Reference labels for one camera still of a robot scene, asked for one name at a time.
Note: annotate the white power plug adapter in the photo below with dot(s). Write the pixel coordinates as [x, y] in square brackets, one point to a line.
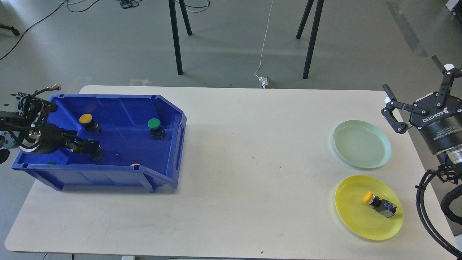
[266, 82]

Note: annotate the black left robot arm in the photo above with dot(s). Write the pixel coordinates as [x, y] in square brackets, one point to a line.
[27, 128]

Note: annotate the black stand leg right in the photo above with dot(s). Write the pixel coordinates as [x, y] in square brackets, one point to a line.
[313, 33]

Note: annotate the pale green plate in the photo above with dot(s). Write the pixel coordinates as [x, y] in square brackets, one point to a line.
[361, 144]

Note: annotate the yellow push button back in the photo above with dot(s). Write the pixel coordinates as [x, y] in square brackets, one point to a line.
[89, 124]

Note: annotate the blue plastic bin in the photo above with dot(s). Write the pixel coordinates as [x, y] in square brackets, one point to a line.
[125, 139]

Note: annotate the yellow plate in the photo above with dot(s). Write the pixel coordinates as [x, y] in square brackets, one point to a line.
[361, 217]

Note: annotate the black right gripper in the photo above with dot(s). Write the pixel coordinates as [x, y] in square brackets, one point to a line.
[440, 124]

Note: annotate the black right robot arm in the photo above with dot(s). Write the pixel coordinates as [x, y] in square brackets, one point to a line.
[397, 114]

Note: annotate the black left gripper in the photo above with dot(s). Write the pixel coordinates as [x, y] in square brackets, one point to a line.
[52, 138]

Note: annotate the yellow push button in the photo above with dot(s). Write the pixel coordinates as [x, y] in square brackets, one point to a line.
[382, 206]
[89, 124]

